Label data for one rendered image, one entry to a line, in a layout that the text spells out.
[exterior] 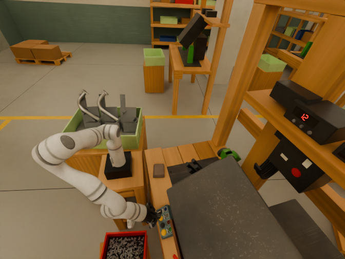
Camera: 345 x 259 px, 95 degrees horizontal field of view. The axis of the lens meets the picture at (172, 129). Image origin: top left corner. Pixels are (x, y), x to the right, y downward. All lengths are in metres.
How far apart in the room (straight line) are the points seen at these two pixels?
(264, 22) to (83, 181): 1.05
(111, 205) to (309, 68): 0.90
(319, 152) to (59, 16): 8.17
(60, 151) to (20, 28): 8.55
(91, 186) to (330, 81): 0.90
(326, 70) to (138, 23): 7.02
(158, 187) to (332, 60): 1.02
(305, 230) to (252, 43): 0.86
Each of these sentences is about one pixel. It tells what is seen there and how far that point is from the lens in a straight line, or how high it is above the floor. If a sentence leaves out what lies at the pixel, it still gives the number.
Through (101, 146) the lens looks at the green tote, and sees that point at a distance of 1.53.
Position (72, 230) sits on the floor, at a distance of 2.17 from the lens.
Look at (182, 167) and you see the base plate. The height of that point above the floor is 0.90.
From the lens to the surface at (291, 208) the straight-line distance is 0.88.
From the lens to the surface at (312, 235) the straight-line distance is 0.87.
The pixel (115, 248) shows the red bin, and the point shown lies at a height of 0.88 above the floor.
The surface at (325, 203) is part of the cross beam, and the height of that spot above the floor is 1.24.
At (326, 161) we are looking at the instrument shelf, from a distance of 0.66.
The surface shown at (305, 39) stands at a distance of 6.48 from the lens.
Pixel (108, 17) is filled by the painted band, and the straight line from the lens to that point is 7.62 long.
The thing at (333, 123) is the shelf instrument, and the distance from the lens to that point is 0.67.
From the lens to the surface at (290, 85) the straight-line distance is 0.78.
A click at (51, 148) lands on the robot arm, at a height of 1.51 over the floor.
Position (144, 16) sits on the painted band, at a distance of 7.40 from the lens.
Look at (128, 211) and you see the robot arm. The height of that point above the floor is 1.17.
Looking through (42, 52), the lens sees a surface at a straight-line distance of 6.05.
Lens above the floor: 1.90
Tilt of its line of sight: 42 degrees down
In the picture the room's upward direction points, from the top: 4 degrees clockwise
